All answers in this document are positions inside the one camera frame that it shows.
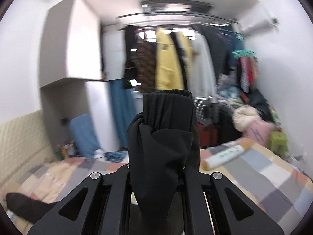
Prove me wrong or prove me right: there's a dark grey hanging coat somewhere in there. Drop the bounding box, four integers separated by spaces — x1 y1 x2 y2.
192 24 230 81

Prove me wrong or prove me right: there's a patchwork plaid bed quilt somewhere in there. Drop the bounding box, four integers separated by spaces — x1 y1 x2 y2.
7 142 312 234

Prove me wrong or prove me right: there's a teal sock hanger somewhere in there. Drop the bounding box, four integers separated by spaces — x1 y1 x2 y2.
232 49 255 59

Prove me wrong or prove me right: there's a black large garment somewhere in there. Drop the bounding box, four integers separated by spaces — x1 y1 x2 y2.
6 90 200 234

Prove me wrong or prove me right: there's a white rolled paper tube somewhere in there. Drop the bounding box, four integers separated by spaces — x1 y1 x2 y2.
203 142 251 170

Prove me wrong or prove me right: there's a black hanging jacket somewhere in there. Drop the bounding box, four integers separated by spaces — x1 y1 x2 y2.
122 25 137 90

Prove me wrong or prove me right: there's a white hanging hoodie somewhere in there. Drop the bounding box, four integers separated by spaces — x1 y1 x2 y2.
189 32 216 97

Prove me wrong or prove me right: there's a cream quilted headboard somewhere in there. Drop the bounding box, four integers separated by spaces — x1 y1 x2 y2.
1 110 55 188

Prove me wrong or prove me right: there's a silver ribbed suitcase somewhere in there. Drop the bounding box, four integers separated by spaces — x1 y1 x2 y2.
193 97 218 126

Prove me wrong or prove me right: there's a metal clothes rack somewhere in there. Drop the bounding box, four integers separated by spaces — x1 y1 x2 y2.
116 0 242 32

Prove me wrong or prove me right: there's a blue covered chair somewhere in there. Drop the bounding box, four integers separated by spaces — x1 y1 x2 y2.
69 114 100 159

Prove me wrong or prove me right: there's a white wall cabinet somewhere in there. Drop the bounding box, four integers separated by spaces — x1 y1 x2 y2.
39 0 102 87

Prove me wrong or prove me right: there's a blue curtain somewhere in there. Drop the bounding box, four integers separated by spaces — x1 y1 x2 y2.
109 79 136 148

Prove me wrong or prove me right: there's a brown plaid hanging scarf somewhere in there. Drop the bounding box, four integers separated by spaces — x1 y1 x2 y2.
134 41 156 93

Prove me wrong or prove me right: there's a green plastic stool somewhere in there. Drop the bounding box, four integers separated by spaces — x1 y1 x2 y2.
270 131 288 159

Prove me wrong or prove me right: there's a yellow hanging hoodie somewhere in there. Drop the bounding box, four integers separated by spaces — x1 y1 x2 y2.
156 28 192 90

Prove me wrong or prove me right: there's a cream fluffy clothes bundle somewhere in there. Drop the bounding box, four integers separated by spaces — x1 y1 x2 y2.
232 105 261 132

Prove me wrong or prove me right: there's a pink pillow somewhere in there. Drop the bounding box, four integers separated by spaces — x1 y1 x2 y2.
243 120 276 147

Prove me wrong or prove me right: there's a white air conditioner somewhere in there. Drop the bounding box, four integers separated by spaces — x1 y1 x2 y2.
239 3 279 37

